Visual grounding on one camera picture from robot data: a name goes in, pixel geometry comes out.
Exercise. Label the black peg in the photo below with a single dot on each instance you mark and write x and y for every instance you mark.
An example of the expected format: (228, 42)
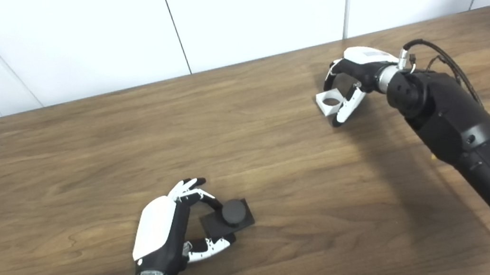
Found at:
(234, 212)

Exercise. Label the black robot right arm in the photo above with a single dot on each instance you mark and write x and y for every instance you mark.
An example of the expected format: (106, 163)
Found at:
(459, 126)

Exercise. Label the white square piece with hole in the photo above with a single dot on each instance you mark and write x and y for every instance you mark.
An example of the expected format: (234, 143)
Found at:
(330, 109)

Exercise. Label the black white robot left hand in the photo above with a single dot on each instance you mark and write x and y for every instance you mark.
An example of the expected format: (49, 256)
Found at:
(157, 226)

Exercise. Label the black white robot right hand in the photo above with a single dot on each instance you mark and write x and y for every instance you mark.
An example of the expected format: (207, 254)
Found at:
(367, 67)

